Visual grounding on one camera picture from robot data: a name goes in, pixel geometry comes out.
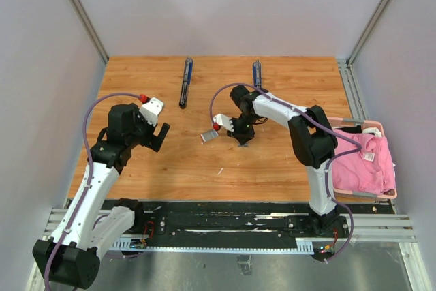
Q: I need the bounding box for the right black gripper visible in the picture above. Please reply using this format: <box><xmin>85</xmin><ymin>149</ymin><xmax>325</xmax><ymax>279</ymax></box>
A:
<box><xmin>225</xmin><ymin>113</ymin><xmax>258</xmax><ymax>145</ymax></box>

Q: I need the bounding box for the silver staple strip block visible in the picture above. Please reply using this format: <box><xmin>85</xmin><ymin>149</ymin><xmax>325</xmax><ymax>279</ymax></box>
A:
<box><xmin>200</xmin><ymin>129</ymin><xmax>219</xmax><ymax>143</ymax></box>

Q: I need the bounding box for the blue stapler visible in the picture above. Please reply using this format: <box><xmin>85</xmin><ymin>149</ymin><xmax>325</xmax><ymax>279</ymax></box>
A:
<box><xmin>178</xmin><ymin>57</ymin><xmax>193</xmax><ymax>109</ymax></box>
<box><xmin>252</xmin><ymin>60</ymin><xmax>262</xmax><ymax>88</ymax></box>

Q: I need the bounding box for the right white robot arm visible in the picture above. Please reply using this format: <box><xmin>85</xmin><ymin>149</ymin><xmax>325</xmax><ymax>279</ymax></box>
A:
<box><xmin>227</xmin><ymin>85</ymin><xmax>339</xmax><ymax>236</ymax></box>

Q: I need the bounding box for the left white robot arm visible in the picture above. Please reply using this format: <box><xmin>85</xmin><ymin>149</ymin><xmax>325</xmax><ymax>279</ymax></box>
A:
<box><xmin>32</xmin><ymin>97</ymin><xmax>170</xmax><ymax>289</ymax></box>

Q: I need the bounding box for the pink plastic basket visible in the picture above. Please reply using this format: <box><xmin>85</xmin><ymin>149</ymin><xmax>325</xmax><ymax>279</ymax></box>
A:
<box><xmin>328</xmin><ymin>117</ymin><xmax>397</xmax><ymax>200</ymax></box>

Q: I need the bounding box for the pink cloth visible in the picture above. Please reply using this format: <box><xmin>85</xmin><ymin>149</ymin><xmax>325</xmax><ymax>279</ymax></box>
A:
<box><xmin>332</xmin><ymin>129</ymin><xmax>396</xmax><ymax>194</ymax></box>

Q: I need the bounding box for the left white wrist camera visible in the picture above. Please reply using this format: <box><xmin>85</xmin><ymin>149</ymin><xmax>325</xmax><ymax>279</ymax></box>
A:
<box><xmin>139</xmin><ymin>97</ymin><xmax>165</xmax><ymax>127</ymax></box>

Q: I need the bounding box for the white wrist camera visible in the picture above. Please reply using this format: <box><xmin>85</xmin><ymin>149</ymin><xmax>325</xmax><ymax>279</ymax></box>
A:
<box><xmin>213</xmin><ymin>114</ymin><xmax>234</xmax><ymax>132</ymax></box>
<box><xmin>139</xmin><ymin>97</ymin><xmax>165</xmax><ymax>127</ymax></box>

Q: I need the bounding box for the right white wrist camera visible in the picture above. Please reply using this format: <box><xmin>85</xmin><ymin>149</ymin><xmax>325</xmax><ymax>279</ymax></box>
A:
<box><xmin>213</xmin><ymin>114</ymin><xmax>234</xmax><ymax>132</ymax></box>

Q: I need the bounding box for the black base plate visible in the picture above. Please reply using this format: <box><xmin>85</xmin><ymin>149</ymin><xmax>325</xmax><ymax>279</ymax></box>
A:
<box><xmin>99</xmin><ymin>200</ymin><xmax>408</xmax><ymax>258</ymax></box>

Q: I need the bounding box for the grey cable duct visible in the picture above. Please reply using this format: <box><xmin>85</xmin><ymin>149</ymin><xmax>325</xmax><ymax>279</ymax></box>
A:
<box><xmin>109</xmin><ymin>237</ymin><xmax>315</xmax><ymax>255</ymax></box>

